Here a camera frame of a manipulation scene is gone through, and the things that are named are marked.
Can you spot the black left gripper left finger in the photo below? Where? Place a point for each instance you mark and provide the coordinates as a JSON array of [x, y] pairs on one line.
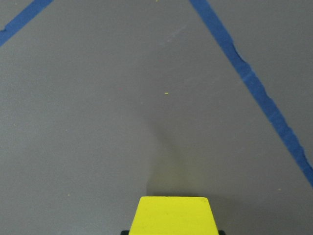
[[125, 232]]

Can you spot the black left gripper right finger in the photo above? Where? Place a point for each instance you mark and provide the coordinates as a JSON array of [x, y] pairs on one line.
[[221, 232]]

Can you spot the yellow block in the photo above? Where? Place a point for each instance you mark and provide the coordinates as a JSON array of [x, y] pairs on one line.
[[173, 215]]

